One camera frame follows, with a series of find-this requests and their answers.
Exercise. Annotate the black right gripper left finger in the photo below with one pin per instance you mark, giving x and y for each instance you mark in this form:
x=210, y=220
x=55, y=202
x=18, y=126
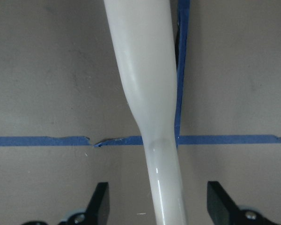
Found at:
x=97, y=210

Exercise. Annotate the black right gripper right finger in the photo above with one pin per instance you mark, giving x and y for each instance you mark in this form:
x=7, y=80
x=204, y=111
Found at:
x=224, y=211

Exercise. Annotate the beige hand brush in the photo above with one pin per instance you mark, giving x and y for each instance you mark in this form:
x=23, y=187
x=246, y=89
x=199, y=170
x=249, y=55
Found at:
x=142, y=37

